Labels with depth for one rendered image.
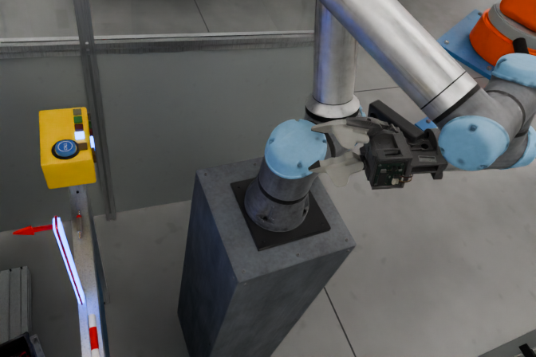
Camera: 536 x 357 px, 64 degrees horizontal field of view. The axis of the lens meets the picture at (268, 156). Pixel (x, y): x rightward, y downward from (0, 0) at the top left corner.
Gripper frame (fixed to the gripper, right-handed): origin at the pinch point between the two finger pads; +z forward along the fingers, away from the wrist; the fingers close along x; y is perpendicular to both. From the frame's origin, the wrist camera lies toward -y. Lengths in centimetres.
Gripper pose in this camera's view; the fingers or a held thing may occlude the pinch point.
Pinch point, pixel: (314, 146)
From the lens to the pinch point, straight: 72.4
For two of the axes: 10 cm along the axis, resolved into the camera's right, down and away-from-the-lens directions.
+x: 0.1, 7.1, 7.0
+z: -10.0, 0.5, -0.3
